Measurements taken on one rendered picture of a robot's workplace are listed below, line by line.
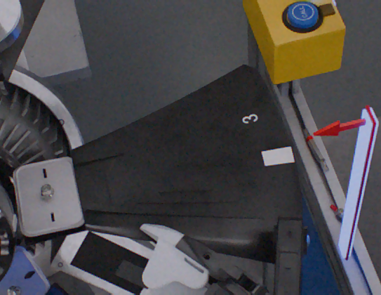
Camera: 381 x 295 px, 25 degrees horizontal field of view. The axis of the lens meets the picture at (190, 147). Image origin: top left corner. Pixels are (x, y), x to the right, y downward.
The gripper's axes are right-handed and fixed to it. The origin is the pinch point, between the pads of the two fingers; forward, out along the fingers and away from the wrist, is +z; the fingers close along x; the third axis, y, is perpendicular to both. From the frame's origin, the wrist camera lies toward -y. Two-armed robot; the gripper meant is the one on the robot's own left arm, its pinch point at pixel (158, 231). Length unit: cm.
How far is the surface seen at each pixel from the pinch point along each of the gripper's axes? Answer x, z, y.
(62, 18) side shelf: 35, 53, -29
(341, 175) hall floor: 126, 21, -69
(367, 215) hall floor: 125, 9, -63
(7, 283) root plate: 4.5, 11.3, 12.9
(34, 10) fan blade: -18.6, 15.6, -5.9
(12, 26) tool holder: -28.6, 8.0, 0.0
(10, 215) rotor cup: -4.9, 11.0, 8.2
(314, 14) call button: 13.9, 8.2, -39.2
